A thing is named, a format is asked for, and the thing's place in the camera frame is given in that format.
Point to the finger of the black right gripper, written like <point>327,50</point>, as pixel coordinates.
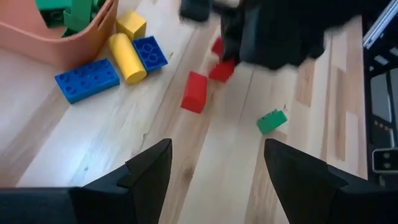
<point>196,9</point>
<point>231,31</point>

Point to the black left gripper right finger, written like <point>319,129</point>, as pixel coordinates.
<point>301,189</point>

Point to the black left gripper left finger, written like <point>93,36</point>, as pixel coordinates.
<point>146,186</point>

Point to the red toy block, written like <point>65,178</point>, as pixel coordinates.
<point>194,93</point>
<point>220,71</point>

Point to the blue square toy block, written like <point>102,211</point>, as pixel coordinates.
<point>150,53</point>

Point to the yellow cube toy block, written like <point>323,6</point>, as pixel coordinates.
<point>130,25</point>

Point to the green square toy block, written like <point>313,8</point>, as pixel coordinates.
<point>272,122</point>
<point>53,3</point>

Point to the yellow cylinder toy block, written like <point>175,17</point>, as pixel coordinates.
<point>127,59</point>

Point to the green long toy block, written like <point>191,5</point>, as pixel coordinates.
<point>79,15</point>

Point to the blue long toy block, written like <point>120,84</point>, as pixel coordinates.
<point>87,81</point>

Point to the small orange plastic bin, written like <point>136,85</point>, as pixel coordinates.
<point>31,40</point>

